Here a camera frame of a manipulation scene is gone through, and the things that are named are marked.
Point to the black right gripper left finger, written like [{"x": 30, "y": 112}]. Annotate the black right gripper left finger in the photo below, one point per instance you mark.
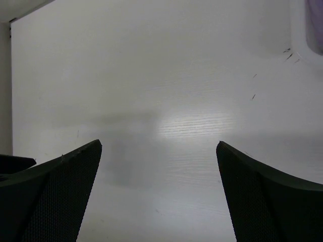
[{"x": 47, "y": 202}]

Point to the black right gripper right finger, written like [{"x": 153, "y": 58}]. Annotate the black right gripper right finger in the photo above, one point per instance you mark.
[{"x": 266, "y": 204}]

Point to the purple t shirt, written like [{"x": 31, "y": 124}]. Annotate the purple t shirt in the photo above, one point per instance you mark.
[{"x": 313, "y": 25}]

